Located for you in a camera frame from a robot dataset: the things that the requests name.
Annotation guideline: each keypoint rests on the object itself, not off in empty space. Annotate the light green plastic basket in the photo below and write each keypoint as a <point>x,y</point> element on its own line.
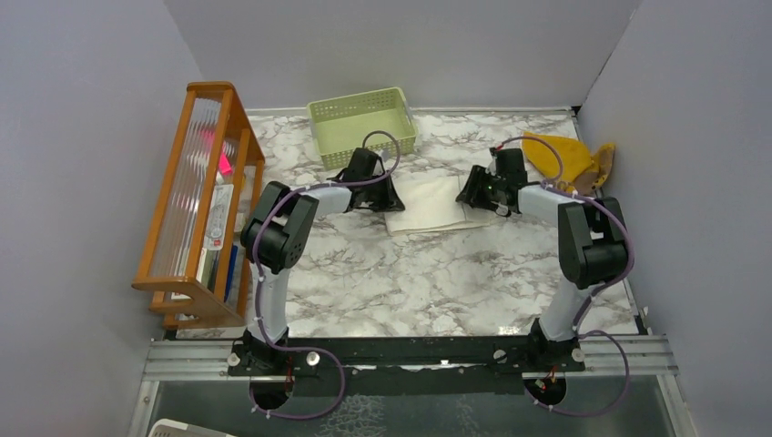
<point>339,125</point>

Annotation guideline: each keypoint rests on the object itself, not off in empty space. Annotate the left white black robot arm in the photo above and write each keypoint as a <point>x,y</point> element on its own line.
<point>277,231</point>

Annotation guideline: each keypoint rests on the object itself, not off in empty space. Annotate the wooden rack with clear panel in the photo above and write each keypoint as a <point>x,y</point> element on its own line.
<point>192,262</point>

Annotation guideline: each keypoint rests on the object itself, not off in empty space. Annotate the aluminium frame rail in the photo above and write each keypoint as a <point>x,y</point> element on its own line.
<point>629,387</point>

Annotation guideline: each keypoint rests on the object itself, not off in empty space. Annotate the white cream towel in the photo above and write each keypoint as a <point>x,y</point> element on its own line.
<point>430,206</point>

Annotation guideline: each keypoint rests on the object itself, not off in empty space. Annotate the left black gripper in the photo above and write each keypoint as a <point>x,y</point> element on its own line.
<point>390,201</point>

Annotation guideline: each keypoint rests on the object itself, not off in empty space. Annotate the white basket corner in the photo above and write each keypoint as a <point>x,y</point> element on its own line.
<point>170,428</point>

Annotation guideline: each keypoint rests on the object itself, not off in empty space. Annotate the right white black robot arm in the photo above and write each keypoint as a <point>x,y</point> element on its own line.
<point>594,251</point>

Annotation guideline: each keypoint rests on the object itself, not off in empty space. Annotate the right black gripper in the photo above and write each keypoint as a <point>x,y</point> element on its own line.
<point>471,193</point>

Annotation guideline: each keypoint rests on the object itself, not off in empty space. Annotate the yellow towel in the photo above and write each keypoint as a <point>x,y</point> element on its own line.
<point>583,171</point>

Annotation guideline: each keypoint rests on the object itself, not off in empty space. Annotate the pink object in rack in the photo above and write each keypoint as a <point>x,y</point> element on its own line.
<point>225,168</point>

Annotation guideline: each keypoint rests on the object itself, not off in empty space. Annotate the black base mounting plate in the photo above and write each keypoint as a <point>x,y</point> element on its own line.
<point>324,367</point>

